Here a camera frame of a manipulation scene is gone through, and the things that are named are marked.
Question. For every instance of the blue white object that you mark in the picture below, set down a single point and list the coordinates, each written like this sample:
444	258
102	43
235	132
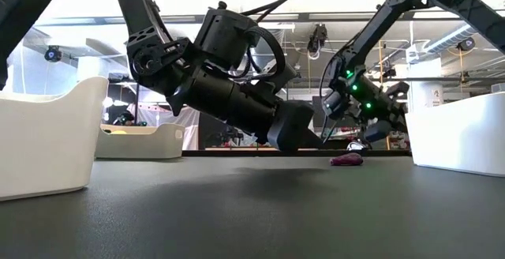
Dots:
355	146

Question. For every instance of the small black robot arm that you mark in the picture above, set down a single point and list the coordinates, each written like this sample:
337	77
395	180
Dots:
229	136

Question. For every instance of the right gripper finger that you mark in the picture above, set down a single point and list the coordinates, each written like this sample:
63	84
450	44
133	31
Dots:
378	131

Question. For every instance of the black aluminium table frame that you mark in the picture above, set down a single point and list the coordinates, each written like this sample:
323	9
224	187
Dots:
236	153

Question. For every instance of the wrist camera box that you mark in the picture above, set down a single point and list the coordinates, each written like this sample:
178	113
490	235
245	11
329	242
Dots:
225	34
396	90

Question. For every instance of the black curtain panel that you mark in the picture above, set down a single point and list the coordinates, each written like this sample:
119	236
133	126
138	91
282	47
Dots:
209	132

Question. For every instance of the grey metal beam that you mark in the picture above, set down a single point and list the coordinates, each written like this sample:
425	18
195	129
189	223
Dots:
335	15

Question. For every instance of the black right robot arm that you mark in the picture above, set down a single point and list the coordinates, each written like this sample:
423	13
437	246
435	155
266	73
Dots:
375	26

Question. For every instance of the white round pillar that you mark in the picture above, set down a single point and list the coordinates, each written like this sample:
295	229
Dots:
428	93

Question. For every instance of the black table mat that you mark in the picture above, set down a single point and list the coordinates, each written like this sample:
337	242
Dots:
252	219

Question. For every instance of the white spiral duct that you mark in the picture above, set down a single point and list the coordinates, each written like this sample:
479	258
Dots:
450	40

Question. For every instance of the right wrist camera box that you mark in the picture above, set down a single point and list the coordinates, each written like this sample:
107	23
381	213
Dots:
396	90

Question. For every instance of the beige plastic basket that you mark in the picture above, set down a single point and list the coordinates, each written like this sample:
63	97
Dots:
138	146

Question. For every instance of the white plastic basket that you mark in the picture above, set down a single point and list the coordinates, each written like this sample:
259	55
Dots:
47	152
461	136

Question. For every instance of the white strip light fixture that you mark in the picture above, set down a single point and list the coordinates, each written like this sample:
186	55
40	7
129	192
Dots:
288	26

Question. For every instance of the small purple eggplant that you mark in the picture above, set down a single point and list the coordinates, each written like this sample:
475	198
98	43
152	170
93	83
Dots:
347	159

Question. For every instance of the white cloth curtain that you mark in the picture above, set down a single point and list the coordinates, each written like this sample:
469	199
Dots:
189	132

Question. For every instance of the person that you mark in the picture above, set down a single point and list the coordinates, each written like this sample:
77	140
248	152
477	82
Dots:
126	117

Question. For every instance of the black round spotlight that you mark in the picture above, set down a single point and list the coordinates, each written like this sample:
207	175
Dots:
466	43
53	53

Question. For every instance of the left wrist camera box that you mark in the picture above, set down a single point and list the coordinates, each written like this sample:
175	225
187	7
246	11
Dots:
225	34

